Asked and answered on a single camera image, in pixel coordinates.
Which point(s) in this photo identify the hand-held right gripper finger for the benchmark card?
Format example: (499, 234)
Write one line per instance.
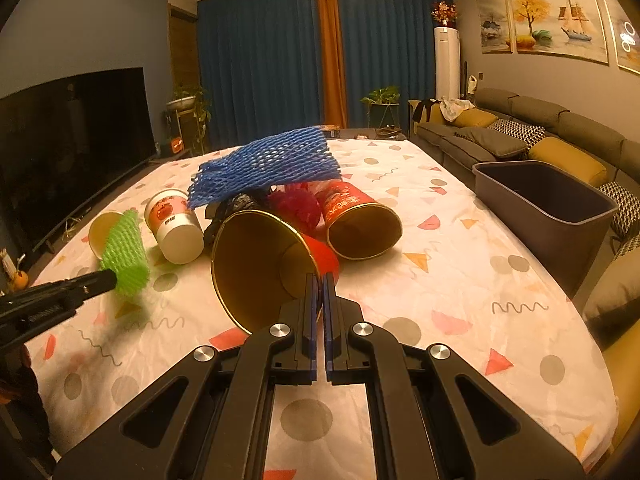
(326, 350)
(314, 350)

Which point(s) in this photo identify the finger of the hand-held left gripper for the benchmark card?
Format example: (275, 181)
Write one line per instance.
(85, 285)

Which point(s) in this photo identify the green foam net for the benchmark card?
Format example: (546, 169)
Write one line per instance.
(125, 255)

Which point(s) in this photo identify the plain red paper bucket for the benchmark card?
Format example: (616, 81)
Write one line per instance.
(250, 260)

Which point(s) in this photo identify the printed red paper bucket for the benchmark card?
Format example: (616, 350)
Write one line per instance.
(345, 205)

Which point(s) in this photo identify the black plastic bag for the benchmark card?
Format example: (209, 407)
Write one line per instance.
(235, 207)

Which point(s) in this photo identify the grey plastic bin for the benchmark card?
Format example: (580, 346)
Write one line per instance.
(540, 220)

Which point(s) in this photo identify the person's left forearm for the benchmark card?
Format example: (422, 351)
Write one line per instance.
(22, 410)

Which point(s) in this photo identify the plain paper cup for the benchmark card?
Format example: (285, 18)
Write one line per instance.
(100, 232)

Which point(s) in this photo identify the white red-print paper cup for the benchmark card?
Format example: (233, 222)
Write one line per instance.
(170, 215)

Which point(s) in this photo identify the black flat television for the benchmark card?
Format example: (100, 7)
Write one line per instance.
(75, 150)

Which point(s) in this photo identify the patterned white tablecloth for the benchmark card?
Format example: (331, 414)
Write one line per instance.
(450, 285)

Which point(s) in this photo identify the orange glowing ornament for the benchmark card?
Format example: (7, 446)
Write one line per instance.
(177, 145)

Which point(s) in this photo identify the gold plant stand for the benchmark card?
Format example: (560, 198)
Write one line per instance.
(182, 127)

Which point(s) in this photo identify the blue foam net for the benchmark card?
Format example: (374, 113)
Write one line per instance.
(270, 160)

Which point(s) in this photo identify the potted plant in white bowl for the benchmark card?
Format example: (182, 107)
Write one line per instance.
(190, 100)

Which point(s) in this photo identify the printed flat box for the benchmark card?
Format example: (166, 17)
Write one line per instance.
(331, 131)

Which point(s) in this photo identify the brown round tray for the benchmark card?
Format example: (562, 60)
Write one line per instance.
(390, 132)

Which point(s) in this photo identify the brown bamboo blind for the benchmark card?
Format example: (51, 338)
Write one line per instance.
(182, 50)

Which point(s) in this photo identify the black cloth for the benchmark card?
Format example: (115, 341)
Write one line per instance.
(426, 110)

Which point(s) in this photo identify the potted plant in dark pot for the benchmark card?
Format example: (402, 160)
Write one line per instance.
(382, 96)

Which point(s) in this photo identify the grey cushion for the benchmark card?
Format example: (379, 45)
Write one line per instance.
(492, 144)
(612, 300)

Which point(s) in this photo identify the white cloth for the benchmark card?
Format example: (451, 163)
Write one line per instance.
(455, 107)

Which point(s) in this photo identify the small yellow cushion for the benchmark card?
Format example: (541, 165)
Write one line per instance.
(475, 117)

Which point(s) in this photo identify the blue curtain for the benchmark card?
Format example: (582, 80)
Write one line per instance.
(395, 45)
(260, 60)

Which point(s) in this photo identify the houndstooth cushion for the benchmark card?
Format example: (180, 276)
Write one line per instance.
(517, 132)
(622, 205)
(629, 246)

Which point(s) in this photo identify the orange curtain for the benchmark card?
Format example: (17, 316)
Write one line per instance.
(332, 60)

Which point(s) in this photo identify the yellow seat cushion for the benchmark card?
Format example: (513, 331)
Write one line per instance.
(625, 395)

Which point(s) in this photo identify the small white ornament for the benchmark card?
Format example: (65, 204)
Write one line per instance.
(471, 80)

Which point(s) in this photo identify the large yellow cushion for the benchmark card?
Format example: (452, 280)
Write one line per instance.
(567, 160)

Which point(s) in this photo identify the white standing air conditioner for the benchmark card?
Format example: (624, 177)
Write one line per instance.
(446, 62)

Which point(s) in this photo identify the grey sofa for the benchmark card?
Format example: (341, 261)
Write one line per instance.
(575, 122)

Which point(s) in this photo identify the red flower bouquet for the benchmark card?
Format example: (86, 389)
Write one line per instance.
(444, 12)

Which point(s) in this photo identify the small boat painting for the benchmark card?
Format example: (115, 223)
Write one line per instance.
(495, 22)

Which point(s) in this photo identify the golden tree sailboat painting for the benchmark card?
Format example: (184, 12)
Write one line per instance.
(557, 20)

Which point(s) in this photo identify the painting with light glare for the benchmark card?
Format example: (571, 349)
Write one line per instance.
(625, 30)

